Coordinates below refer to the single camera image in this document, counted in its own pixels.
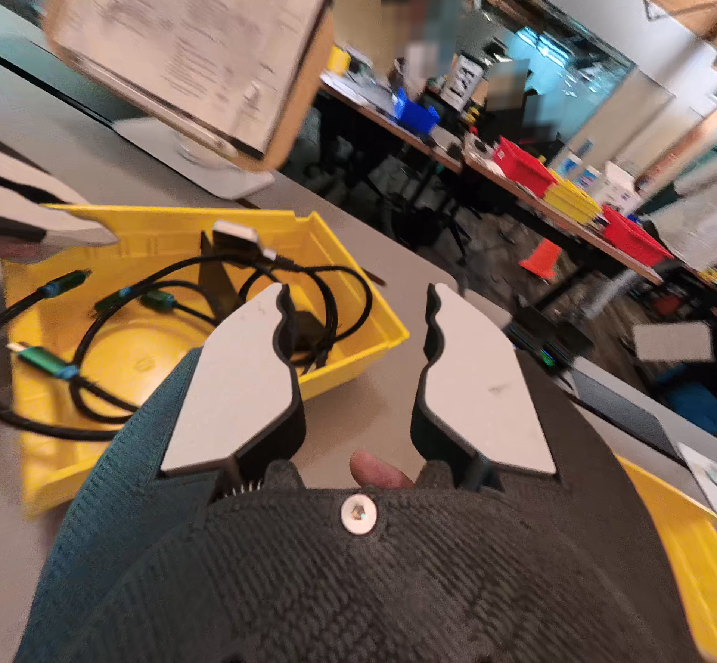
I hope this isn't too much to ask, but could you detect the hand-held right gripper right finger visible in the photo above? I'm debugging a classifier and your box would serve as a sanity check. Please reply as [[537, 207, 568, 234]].
[[410, 283, 558, 491]]

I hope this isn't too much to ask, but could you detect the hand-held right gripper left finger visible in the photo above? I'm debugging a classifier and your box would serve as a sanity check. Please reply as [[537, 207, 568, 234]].
[[161, 282, 307, 489]]

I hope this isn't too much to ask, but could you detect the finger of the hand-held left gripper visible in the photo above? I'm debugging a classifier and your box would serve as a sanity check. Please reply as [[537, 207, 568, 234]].
[[0, 187, 120, 249], [0, 154, 85, 205]]

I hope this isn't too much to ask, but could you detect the thick braided green-plug cable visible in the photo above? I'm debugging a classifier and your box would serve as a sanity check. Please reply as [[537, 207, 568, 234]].
[[0, 270, 141, 442]]

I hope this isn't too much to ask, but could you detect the yellow plastic bin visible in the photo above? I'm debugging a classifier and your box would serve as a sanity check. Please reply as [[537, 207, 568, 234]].
[[0, 204, 410, 518], [615, 453, 717, 661]]

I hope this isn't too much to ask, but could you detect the thin black green-plug cable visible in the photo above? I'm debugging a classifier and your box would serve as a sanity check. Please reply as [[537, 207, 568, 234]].
[[7, 341, 141, 425], [139, 265, 374, 375], [91, 285, 135, 316]]

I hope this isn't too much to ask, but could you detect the grey desk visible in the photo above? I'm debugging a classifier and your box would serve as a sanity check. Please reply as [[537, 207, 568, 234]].
[[0, 4, 692, 563]]

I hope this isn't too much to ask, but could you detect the person's right hand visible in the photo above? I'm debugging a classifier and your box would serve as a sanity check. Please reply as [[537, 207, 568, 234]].
[[350, 448, 415, 489]]

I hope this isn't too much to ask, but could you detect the black device with green lights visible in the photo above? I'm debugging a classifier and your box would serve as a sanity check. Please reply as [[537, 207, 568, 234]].
[[504, 304, 595, 375]]

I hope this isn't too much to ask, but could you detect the orange traffic cone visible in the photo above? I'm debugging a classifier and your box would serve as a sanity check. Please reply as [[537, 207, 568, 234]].
[[518, 238, 564, 282]]

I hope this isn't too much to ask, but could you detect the white flat box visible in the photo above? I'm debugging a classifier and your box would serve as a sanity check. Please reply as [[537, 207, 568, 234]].
[[633, 322, 713, 362]]

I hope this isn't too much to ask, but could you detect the stack of yellow bins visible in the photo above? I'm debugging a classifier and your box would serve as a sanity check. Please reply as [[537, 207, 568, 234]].
[[543, 178, 603, 224]]

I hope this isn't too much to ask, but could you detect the printed instruction sheet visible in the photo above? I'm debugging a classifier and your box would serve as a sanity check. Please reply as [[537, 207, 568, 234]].
[[53, 0, 345, 151]]

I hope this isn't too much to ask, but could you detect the red plastic bin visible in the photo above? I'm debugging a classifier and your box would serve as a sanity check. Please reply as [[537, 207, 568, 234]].
[[493, 136, 558, 196], [602, 206, 673, 266]]

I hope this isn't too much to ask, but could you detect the white carton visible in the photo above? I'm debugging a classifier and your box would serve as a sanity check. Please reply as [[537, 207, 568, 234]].
[[588, 161, 642, 214]]

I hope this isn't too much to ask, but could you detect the wooden document stand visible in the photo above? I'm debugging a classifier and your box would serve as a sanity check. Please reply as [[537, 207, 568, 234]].
[[42, 0, 359, 201]]

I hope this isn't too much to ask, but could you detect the small blue plastic bin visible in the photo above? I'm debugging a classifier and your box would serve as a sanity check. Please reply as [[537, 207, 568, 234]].
[[392, 89, 440, 134]]

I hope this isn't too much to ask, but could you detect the long wooden table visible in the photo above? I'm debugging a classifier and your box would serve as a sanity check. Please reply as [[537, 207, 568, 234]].
[[319, 72, 717, 288]]

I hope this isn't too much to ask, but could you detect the framed white sign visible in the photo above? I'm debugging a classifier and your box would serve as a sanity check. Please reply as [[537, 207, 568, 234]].
[[443, 55, 485, 109]]

